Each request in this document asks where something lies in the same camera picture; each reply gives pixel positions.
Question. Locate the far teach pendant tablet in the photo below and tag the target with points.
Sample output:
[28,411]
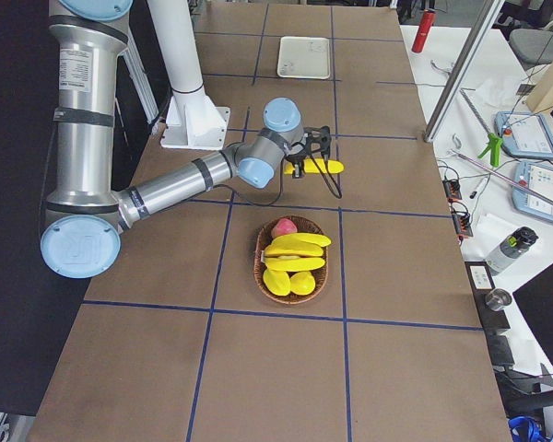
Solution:
[524,135]

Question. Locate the steel cup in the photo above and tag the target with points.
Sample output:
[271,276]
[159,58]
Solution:
[497,299]

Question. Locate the grey water bottle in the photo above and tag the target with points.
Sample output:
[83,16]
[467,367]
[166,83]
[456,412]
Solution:
[510,249]

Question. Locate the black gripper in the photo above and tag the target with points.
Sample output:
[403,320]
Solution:
[295,159]

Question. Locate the yellow mango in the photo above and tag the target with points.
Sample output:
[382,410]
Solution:
[277,282]
[302,283]

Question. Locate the yellow mango right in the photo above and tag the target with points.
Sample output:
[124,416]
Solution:
[302,283]

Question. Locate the black monitor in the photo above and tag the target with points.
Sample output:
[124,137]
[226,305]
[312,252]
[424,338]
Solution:
[535,301]

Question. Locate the yellow banana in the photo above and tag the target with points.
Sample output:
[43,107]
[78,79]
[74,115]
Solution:
[318,166]
[295,265]
[299,244]

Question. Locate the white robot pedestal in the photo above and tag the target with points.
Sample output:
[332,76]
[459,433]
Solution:
[193,120]

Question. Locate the white bear tray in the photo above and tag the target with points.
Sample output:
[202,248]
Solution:
[304,58]

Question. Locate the near teach pendant tablet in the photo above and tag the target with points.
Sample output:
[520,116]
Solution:
[537,178]

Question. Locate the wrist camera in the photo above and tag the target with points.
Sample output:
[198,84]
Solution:
[322,137]

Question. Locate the yellow mango left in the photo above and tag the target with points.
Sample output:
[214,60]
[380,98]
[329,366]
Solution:
[277,282]

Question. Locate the aluminium frame post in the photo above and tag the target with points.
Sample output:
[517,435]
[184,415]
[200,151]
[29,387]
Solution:
[485,20]

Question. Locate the red bottle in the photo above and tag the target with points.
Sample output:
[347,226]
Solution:
[424,26]

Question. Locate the red apple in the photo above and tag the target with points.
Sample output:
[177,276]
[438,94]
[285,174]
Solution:
[283,226]

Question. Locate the brown wicker basket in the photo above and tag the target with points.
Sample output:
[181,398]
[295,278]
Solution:
[264,239]

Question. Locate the teach pendant tablet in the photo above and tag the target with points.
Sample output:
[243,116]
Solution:
[524,135]
[537,178]

